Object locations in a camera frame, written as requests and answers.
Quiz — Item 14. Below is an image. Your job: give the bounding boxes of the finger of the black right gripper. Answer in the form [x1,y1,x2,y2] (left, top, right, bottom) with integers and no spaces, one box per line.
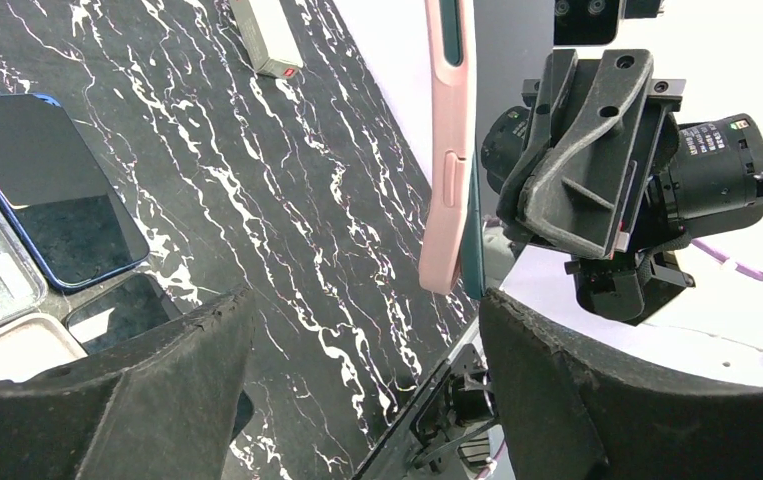
[496,49,653,259]

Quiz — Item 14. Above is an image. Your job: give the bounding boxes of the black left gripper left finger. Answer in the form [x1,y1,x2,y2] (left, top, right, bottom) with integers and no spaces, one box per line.
[0,287,256,479]

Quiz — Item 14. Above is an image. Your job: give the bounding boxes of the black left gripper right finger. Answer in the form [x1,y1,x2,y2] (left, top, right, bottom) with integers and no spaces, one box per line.
[479,289,763,479]

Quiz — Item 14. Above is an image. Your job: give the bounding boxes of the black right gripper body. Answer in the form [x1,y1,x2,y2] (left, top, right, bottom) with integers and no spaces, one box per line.
[480,78,763,326]

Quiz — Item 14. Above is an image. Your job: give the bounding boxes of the green phone from pink case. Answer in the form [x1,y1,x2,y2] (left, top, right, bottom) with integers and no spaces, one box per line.
[439,0,621,301]

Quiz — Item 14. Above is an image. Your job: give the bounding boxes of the black phone pink case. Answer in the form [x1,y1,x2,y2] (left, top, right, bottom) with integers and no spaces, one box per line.
[418,0,477,295]

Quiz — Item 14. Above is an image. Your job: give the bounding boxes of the blue phone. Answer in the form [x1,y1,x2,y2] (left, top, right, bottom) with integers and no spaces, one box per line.
[0,94,150,292]

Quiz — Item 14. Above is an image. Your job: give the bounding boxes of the black phone from cream case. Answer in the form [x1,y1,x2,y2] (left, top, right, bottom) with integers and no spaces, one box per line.
[66,274,256,445]

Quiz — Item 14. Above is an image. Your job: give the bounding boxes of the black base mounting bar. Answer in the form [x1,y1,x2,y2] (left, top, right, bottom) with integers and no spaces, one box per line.
[353,320,510,480]

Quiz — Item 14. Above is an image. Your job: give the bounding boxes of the white box red labels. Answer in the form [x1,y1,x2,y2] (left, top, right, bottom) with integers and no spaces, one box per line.
[229,0,304,79]

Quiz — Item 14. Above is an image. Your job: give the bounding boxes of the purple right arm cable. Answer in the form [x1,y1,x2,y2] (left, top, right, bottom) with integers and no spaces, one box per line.
[688,238,763,294]

